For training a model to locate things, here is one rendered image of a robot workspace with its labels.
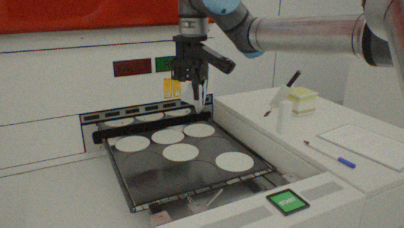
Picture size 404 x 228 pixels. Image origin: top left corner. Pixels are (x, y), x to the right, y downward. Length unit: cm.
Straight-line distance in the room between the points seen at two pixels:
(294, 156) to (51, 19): 69
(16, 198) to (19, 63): 41
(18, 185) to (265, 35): 82
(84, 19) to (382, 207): 82
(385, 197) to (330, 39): 34
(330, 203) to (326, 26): 31
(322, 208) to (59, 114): 73
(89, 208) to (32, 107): 33
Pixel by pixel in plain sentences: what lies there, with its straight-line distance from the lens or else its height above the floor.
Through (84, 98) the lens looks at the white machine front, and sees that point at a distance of 96.
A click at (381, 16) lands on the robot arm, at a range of 37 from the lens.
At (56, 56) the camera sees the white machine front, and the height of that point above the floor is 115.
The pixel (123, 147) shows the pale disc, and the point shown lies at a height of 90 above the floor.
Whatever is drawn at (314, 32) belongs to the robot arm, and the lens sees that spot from 59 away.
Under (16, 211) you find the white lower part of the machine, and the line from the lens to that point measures 112.
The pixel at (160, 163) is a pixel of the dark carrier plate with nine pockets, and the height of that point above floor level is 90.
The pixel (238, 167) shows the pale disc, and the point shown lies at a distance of 79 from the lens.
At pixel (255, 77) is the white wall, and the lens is 308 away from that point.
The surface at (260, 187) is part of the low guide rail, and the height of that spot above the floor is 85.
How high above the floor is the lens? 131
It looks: 22 degrees down
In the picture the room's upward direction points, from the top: straight up
